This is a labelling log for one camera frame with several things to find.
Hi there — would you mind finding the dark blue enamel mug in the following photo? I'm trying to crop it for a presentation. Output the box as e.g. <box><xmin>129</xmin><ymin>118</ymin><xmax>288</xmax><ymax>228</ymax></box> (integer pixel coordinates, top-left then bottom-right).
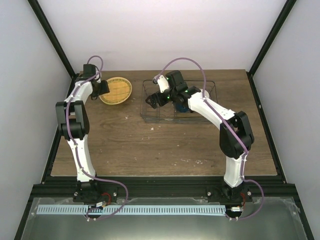
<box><xmin>173</xmin><ymin>102</ymin><xmax>193</xmax><ymax>113</ymax></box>

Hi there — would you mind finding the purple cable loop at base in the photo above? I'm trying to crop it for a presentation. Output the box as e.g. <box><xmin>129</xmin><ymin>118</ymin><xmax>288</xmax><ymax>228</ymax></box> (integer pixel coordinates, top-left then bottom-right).
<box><xmin>83</xmin><ymin>196</ymin><xmax>132</xmax><ymax>222</ymax></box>

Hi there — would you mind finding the yellow woven bamboo plate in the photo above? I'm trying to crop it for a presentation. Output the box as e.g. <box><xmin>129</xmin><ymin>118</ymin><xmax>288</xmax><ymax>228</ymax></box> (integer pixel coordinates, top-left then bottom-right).
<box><xmin>99</xmin><ymin>76</ymin><xmax>133</xmax><ymax>105</ymax></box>

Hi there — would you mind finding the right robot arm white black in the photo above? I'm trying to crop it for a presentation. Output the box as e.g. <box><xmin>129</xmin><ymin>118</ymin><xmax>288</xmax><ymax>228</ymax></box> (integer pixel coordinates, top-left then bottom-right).
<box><xmin>145</xmin><ymin>70</ymin><xmax>255</xmax><ymax>202</ymax></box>

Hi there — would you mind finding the light blue slotted cable duct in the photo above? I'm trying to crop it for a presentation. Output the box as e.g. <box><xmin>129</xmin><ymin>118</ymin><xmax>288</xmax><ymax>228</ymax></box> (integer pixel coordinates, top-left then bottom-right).
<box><xmin>36</xmin><ymin>204</ymin><xmax>226</xmax><ymax>216</ymax></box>

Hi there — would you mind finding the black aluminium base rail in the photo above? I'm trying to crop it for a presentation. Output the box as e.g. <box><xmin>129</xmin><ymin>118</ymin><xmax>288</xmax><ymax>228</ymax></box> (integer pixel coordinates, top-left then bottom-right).
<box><xmin>73</xmin><ymin>176</ymin><xmax>250</xmax><ymax>204</ymax></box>

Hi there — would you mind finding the teal and white bowl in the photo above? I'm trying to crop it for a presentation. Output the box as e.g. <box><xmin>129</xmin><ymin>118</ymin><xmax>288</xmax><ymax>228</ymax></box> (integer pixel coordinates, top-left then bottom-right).
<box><xmin>200</xmin><ymin>88</ymin><xmax>210</xmax><ymax>101</ymax></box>

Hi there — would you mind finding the right black frame post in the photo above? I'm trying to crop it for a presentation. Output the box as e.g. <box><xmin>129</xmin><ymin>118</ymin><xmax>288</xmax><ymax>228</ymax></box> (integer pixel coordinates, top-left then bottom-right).
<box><xmin>251</xmin><ymin>0</ymin><xmax>298</xmax><ymax>73</ymax></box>

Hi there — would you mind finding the black wire dish rack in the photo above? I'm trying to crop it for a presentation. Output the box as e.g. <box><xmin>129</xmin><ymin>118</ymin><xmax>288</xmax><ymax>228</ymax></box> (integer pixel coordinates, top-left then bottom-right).
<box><xmin>140</xmin><ymin>79</ymin><xmax>209</xmax><ymax>124</ymax></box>

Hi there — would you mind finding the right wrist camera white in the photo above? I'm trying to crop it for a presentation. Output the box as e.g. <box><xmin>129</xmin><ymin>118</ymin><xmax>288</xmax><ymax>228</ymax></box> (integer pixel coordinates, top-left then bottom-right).
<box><xmin>152</xmin><ymin>74</ymin><xmax>170</xmax><ymax>93</ymax></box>

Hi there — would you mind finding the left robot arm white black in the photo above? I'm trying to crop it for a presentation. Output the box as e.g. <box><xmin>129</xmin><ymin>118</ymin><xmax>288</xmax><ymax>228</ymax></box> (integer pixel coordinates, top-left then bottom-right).
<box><xmin>55</xmin><ymin>62</ymin><xmax>110</xmax><ymax>202</ymax></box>

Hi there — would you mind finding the black frame post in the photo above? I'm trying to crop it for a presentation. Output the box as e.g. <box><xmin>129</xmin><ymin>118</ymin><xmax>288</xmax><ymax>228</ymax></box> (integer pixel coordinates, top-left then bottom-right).
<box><xmin>251</xmin><ymin>0</ymin><xmax>298</xmax><ymax>73</ymax></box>
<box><xmin>27</xmin><ymin>0</ymin><xmax>76</xmax><ymax>78</ymax></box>

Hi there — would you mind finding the left black frame post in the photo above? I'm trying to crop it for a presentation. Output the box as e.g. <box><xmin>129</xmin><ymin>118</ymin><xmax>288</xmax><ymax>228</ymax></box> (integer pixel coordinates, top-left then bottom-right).
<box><xmin>27</xmin><ymin>0</ymin><xmax>76</xmax><ymax>78</ymax></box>

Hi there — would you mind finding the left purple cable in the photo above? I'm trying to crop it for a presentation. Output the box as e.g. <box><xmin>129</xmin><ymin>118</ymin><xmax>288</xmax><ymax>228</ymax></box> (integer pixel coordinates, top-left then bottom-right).
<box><xmin>65</xmin><ymin>55</ymin><xmax>130</xmax><ymax>221</ymax></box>

